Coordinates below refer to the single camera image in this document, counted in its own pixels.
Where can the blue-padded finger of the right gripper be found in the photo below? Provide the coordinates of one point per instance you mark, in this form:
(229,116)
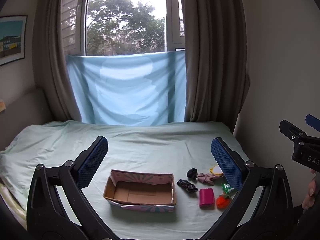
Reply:
(313,122)

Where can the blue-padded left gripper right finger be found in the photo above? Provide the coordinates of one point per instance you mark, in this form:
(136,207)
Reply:
(261,206)

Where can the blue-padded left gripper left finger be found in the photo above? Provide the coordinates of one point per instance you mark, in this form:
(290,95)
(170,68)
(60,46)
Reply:
(57,207)

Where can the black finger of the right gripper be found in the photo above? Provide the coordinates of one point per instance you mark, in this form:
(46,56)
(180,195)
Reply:
(290,131)

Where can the orange plush carrot toy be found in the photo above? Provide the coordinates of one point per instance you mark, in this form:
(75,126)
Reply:
(223,201)

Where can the green snack packet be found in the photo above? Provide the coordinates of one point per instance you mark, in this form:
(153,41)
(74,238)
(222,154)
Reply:
(228,189)

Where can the magenta leather pouch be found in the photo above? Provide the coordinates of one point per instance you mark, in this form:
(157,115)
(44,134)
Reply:
(206,197)

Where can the round yellow-rimmed white mesh pouch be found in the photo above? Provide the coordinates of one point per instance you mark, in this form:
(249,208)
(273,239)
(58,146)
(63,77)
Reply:
(216,170)

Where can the black sock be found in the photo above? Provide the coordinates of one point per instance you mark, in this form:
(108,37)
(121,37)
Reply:
(192,174)

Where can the black patterned scrunchie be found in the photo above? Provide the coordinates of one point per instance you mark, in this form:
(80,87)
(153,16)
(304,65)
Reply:
(187,186)

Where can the cardboard box with pink lining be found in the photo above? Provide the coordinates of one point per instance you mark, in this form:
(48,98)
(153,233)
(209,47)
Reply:
(136,191)

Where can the person's right hand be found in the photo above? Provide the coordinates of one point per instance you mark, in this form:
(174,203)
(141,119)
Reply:
(309,198)

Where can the dusty pink scrunchie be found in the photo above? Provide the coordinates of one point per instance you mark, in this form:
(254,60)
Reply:
(208,179)

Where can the right brown curtain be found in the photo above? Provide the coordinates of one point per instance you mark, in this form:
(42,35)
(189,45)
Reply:
(215,60)

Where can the brown curtain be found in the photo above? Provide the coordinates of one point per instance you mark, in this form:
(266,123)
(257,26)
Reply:
(49,61)
(215,60)

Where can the pale green bed sheet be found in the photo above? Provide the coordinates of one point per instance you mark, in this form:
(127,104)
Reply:
(173,148)

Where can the left brown curtain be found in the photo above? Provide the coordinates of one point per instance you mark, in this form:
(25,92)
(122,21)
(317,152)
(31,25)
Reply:
(49,61)

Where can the light blue hanging cloth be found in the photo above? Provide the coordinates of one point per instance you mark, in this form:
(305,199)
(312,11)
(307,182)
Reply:
(132,90)

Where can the framed wall picture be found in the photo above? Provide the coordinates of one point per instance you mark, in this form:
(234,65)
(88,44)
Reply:
(12,38)

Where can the window with white frame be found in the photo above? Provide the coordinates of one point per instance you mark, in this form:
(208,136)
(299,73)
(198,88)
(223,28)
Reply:
(121,27)

